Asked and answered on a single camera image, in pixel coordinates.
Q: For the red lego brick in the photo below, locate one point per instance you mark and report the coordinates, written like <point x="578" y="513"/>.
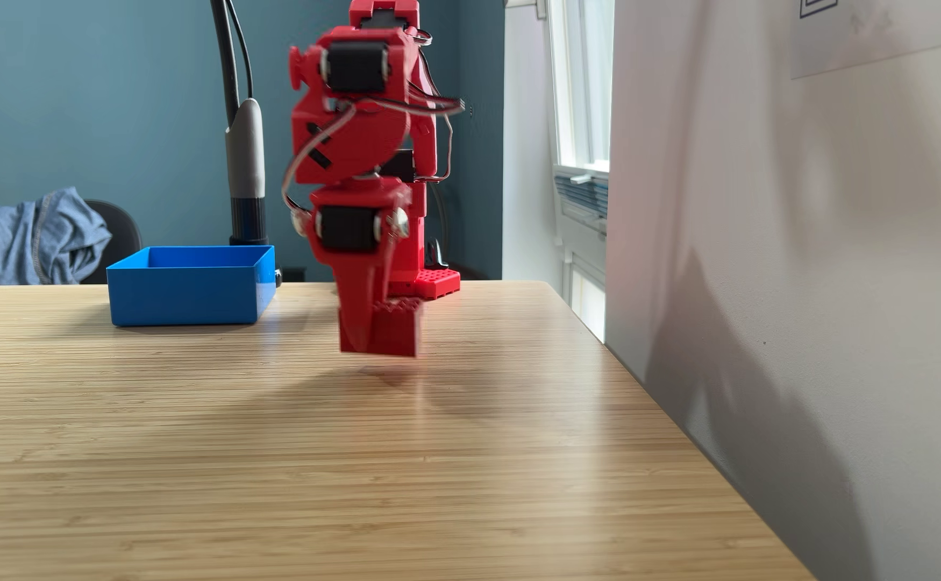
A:
<point x="398" y="331"/>

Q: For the blue plastic bin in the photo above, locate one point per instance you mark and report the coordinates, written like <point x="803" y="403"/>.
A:
<point x="188" y="294"/>

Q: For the black grey gooseneck stand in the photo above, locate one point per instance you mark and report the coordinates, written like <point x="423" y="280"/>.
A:
<point x="246" y="161"/>

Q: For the grey window vent unit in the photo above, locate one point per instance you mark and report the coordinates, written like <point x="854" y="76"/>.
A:
<point x="582" y="202"/>

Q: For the black chair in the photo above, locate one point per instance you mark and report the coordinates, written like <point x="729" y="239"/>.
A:
<point x="122" y="234"/>

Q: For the blue denim cloth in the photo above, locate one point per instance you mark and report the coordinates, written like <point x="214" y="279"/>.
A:
<point x="27" y="242"/>

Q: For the white paper sheet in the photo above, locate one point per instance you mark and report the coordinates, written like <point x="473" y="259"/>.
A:
<point x="882" y="32"/>

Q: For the white window frame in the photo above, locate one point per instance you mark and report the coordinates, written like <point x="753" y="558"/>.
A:
<point x="579" y="81"/>

